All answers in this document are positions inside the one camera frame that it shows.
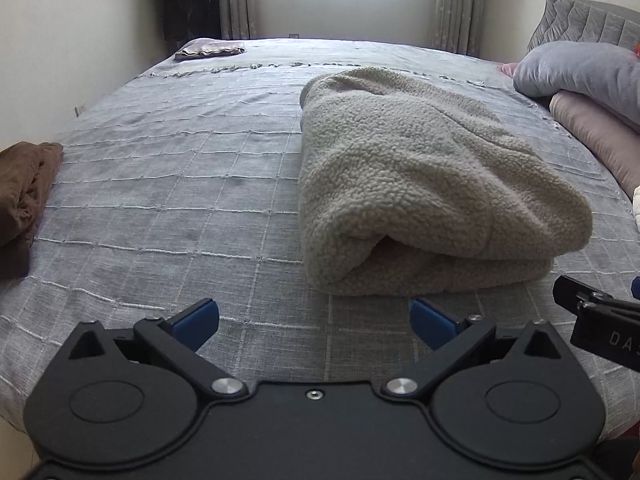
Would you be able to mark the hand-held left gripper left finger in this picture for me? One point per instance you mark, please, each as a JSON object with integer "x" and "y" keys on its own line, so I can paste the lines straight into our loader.
{"x": 197, "y": 322}

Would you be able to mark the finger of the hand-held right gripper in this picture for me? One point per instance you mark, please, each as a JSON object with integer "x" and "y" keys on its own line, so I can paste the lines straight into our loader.
{"x": 636, "y": 287}
{"x": 570, "y": 291}

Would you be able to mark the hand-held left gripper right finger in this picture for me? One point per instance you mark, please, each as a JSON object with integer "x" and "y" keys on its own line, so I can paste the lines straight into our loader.
{"x": 430, "y": 322}

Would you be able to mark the cream fleece garment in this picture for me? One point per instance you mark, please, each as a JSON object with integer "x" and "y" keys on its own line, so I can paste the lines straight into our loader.
{"x": 410, "y": 175}

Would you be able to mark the dark hanging clothes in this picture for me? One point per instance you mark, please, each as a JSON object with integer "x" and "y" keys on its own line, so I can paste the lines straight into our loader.
{"x": 187, "y": 0}

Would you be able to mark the white cloth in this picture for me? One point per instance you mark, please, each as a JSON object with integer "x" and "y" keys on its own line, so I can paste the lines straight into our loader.
{"x": 636, "y": 207}

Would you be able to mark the bed with grey bedspread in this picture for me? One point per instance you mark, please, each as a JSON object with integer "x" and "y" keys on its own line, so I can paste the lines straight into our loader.
{"x": 175, "y": 185}

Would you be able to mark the pink pillow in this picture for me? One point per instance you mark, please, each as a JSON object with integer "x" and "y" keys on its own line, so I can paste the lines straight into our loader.
{"x": 600, "y": 135}

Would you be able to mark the brown cloth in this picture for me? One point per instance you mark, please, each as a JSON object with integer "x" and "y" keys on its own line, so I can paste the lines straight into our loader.
{"x": 25, "y": 190}

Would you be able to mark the grey pillow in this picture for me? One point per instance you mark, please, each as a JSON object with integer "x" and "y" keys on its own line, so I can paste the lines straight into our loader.
{"x": 585, "y": 70}

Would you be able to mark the pink cloth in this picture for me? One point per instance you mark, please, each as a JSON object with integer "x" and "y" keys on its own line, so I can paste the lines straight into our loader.
{"x": 510, "y": 69}

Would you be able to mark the quilted grey cushion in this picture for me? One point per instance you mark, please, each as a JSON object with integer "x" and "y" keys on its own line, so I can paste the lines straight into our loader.
{"x": 585, "y": 20}

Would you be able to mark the small folded grey cloth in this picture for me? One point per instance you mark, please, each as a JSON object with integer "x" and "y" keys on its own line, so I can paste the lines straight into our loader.
{"x": 210, "y": 51}

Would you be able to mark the grey patterned curtain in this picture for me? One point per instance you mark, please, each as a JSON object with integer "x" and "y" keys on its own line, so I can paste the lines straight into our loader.
{"x": 237, "y": 0}
{"x": 457, "y": 10}

